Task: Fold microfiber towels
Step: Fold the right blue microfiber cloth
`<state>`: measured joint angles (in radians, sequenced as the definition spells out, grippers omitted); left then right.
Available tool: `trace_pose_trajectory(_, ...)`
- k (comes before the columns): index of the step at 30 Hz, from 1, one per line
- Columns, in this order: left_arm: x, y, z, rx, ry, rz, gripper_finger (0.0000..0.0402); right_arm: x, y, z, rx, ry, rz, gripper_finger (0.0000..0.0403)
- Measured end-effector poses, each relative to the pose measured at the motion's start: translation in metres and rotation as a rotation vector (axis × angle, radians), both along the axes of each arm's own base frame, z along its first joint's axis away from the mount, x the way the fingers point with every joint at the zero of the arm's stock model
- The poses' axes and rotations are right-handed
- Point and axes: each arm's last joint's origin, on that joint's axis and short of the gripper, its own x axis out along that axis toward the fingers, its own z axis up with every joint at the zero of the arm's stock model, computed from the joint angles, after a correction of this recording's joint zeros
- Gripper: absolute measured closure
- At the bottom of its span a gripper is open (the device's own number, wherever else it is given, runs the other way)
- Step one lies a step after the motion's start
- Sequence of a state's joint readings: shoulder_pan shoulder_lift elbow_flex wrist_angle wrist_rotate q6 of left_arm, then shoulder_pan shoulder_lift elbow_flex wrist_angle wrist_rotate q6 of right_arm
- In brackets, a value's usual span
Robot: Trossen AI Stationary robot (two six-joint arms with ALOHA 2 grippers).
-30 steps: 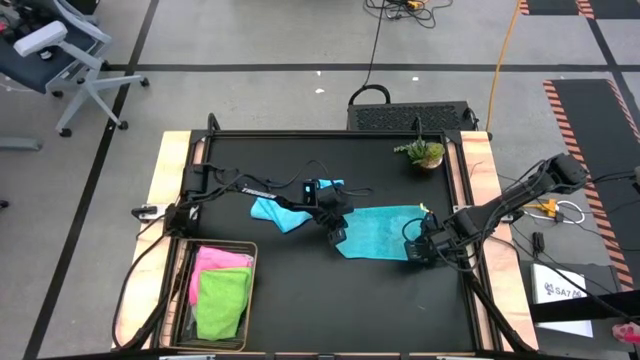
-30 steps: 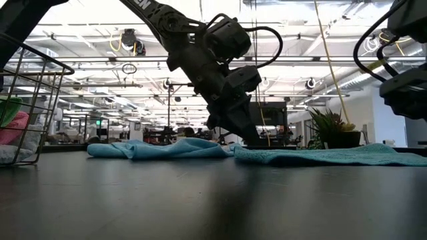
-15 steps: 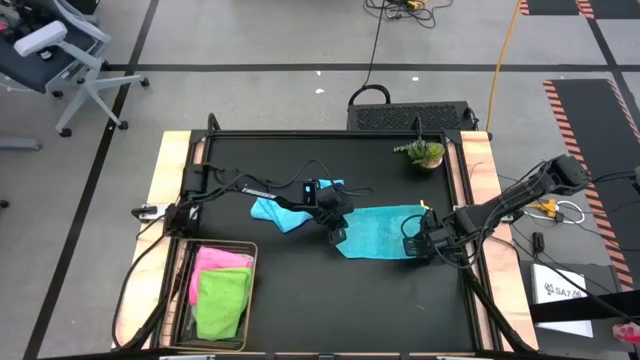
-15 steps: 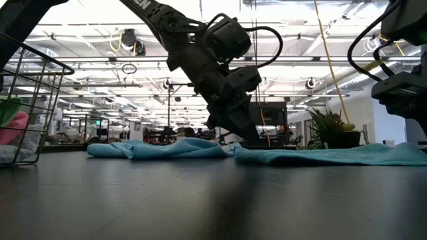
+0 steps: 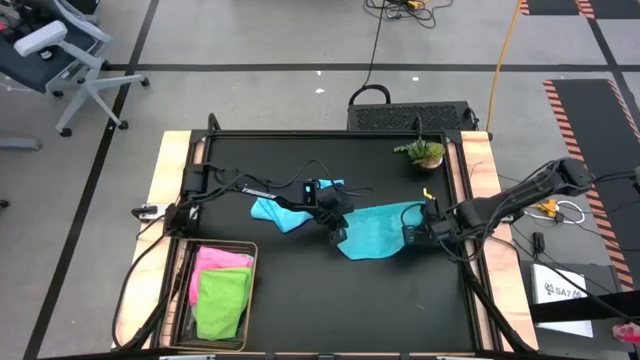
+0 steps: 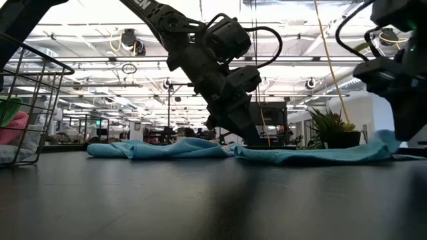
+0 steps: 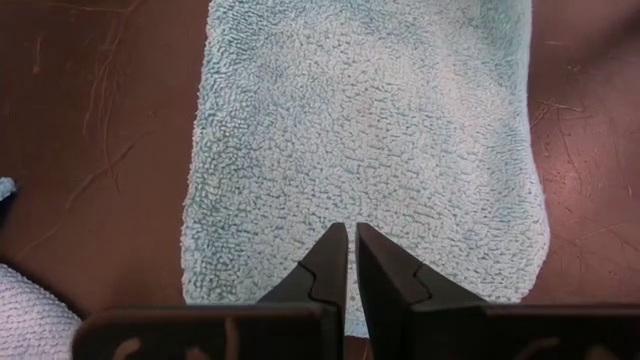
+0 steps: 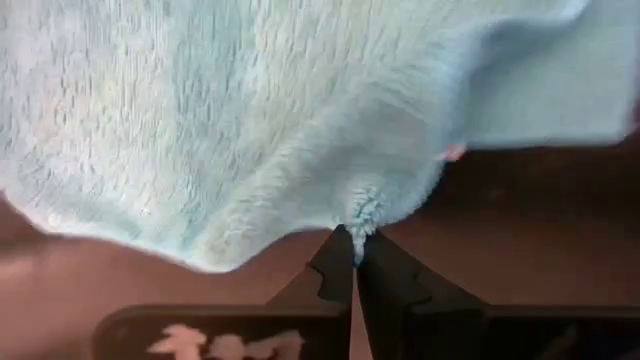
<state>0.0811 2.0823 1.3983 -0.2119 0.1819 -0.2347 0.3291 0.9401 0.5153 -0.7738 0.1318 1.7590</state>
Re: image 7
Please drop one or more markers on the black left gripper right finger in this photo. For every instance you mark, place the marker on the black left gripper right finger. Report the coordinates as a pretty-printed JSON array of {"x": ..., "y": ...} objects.
[{"x": 390, "y": 280}]

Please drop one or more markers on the light blue microfiber towel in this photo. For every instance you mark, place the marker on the light blue microfiber towel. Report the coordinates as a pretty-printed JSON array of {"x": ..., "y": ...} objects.
[{"x": 30, "y": 320}]

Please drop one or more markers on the teal microfiber towel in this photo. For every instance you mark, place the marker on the teal microfiber towel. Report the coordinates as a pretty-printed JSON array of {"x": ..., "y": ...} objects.
[{"x": 360, "y": 125}]

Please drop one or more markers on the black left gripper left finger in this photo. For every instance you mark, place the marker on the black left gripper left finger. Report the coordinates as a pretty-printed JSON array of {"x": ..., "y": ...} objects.
[{"x": 325, "y": 280}]

